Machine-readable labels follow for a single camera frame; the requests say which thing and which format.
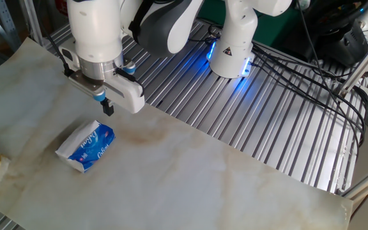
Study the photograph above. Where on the blue metal shelf frame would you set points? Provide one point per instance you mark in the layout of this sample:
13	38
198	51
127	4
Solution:
6	25

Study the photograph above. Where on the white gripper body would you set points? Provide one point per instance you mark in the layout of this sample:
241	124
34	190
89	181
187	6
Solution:
129	96

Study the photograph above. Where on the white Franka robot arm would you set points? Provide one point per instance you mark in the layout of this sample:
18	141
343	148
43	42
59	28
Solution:
97	32

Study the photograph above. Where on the silver camera box blue cap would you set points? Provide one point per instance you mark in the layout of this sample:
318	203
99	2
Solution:
85	85
129	68

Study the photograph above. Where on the white wrist connector block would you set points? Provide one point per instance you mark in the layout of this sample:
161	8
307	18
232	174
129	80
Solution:
61	51

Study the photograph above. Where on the black steering wheel base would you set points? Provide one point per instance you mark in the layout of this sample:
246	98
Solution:
347	48

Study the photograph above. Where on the marble pattern table mat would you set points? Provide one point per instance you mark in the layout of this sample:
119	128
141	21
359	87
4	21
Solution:
171	179

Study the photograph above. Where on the aluminium frame beam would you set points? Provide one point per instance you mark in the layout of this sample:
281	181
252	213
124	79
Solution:
363	65

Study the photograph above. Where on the aluminium frame leg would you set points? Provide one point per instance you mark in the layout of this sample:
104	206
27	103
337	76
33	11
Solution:
32	22

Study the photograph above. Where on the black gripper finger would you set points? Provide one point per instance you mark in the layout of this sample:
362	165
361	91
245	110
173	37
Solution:
110	110
104	103

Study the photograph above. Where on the blue white tissue pack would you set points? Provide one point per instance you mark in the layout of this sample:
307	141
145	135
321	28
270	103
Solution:
91	147

